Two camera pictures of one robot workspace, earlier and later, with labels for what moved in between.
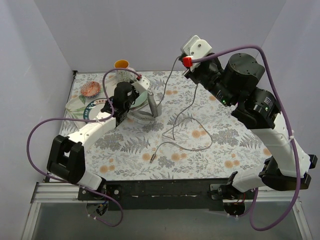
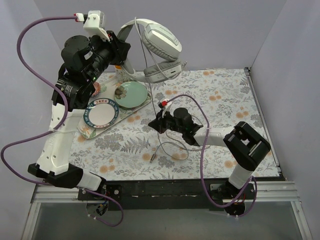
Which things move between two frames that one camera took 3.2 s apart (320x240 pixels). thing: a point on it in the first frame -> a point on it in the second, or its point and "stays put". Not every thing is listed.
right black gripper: (194, 75) -> (161, 122)
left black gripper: (135, 91) -> (119, 47)
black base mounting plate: (155, 194) stays put
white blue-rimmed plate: (93, 111) stays put
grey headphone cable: (168, 83) -> (137, 25)
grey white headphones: (145, 114) -> (161, 50)
